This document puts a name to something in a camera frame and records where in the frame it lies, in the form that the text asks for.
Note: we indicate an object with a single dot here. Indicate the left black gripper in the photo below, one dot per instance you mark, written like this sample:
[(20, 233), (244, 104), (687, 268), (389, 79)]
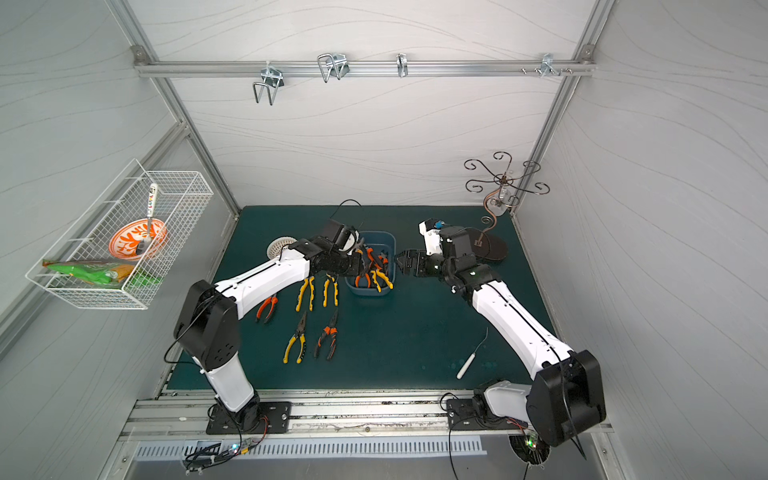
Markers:
[(352, 264)]

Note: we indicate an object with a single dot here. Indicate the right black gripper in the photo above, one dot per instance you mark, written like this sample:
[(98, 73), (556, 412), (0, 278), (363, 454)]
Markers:
[(417, 263)]

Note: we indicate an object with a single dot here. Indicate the blue plastic storage box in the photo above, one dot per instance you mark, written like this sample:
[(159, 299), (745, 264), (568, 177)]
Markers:
[(382, 241)]

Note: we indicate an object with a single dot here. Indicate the orange black long nose pliers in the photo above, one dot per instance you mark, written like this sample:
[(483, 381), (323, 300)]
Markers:
[(329, 333)]

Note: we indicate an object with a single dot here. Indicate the orange handled pliers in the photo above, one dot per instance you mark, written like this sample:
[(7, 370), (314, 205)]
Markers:
[(267, 309)]

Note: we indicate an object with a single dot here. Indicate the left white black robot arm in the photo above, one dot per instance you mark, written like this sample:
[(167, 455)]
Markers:
[(208, 326)]

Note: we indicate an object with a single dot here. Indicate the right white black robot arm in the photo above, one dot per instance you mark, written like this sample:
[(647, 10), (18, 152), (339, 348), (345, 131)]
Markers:
[(566, 397)]

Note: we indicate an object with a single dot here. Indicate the orange black pliers in box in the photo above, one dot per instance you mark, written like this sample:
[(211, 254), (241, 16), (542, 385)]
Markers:
[(376, 260)]

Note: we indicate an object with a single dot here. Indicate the yellow pliers in box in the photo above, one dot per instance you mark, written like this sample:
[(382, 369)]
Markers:
[(380, 281)]

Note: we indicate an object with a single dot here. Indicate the white round strainer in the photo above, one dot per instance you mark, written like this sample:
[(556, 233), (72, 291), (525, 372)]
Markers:
[(276, 247)]

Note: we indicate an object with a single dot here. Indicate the brown metal jewelry stand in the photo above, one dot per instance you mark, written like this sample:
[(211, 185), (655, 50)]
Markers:
[(503, 193)]

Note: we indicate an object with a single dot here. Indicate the loop metal hook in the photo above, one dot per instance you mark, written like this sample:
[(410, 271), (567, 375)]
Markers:
[(332, 65)]

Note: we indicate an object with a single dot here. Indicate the double prong metal hook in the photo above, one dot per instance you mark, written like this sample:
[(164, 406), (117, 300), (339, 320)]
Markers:
[(267, 88)]

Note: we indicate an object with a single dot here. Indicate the small metal hook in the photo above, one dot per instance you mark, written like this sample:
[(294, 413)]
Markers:
[(402, 65)]

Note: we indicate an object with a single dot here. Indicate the orange white patterned bowl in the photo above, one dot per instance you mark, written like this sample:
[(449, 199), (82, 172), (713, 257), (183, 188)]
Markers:
[(123, 243)]

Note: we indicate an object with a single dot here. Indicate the green snack packet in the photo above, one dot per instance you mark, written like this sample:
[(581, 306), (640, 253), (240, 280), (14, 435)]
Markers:
[(104, 274)]

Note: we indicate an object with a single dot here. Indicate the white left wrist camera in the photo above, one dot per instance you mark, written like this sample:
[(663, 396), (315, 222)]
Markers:
[(351, 241)]

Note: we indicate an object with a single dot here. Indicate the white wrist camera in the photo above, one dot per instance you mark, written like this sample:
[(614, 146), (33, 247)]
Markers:
[(351, 241), (430, 230)]

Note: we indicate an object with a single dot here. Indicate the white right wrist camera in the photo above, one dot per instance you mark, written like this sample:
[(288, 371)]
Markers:
[(430, 230)]

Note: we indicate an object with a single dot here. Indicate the white handled small tool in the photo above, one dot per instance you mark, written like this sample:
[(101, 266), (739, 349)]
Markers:
[(462, 371)]

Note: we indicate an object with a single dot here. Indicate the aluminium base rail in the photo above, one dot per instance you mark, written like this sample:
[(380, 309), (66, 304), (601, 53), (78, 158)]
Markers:
[(182, 414)]

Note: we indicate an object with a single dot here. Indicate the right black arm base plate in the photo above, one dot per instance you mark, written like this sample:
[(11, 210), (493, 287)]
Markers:
[(473, 415)]

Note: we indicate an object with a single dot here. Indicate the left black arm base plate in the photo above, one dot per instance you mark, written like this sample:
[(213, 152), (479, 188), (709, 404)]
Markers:
[(269, 417)]

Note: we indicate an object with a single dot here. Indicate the aluminium cross rail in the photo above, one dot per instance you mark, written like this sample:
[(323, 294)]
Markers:
[(358, 68)]

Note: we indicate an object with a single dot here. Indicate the white handled spoon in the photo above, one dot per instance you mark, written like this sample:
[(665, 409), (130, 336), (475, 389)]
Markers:
[(147, 238)]

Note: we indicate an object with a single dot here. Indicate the right metal bracket hook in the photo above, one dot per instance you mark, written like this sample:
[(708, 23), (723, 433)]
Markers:
[(547, 68)]

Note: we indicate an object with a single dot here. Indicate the white wire wall basket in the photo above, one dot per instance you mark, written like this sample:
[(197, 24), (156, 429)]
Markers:
[(182, 197)]

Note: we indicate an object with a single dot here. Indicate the white vented cable duct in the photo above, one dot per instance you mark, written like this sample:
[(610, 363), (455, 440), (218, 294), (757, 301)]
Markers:
[(326, 447)]

